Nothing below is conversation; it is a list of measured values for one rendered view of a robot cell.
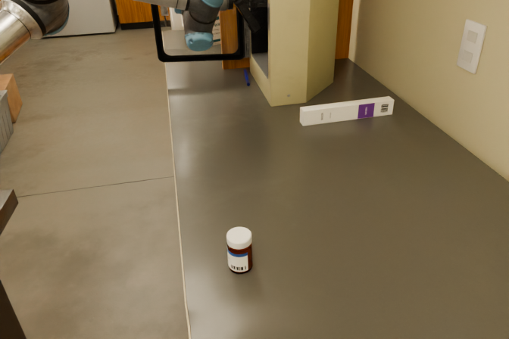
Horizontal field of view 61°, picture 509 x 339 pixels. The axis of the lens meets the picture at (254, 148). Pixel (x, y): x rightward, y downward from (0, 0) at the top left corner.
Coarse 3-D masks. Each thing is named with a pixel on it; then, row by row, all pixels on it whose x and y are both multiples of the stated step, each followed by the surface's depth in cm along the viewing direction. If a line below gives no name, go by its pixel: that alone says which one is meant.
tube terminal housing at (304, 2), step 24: (288, 0) 114; (312, 0) 116; (336, 0) 129; (288, 24) 117; (312, 24) 120; (336, 24) 134; (288, 48) 120; (312, 48) 124; (288, 72) 124; (312, 72) 128; (288, 96) 127; (312, 96) 132
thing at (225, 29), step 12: (168, 12) 142; (228, 12) 143; (168, 24) 144; (180, 24) 145; (216, 24) 145; (228, 24) 145; (168, 36) 146; (180, 36) 147; (216, 36) 147; (228, 36) 147; (168, 48) 148; (180, 48) 149; (216, 48) 149; (228, 48) 149; (228, 60) 151
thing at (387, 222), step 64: (192, 64) 164; (192, 128) 117; (256, 128) 116; (320, 128) 115; (384, 128) 114; (192, 192) 91; (256, 192) 90; (320, 192) 90; (384, 192) 89; (448, 192) 89; (192, 256) 74; (256, 256) 74; (320, 256) 74; (384, 256) 73; (448, 256) 73; (192, 320) 63; (256, 320) 62; (320, 320) 62; (384, 320) 62; (448, 320) 62
